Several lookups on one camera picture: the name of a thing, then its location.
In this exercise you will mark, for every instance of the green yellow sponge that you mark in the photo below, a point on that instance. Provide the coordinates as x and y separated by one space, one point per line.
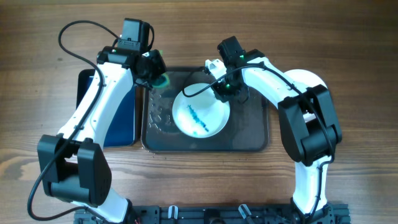
162 81

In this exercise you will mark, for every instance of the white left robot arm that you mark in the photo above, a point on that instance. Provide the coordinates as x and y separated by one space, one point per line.
73 167

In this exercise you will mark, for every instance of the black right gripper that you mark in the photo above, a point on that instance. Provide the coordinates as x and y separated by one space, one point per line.
221 94

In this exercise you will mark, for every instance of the white plate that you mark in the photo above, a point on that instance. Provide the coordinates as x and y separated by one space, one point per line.
200 116
307 78

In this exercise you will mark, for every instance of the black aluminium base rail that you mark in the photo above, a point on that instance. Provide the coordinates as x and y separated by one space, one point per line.
268 214

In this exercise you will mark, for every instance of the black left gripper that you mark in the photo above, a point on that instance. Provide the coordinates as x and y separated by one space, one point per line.
160 66

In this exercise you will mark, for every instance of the black tub of blue water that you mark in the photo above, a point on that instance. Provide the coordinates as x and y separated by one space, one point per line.
122 130

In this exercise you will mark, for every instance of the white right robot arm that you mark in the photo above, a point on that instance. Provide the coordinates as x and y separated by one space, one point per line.
309 127

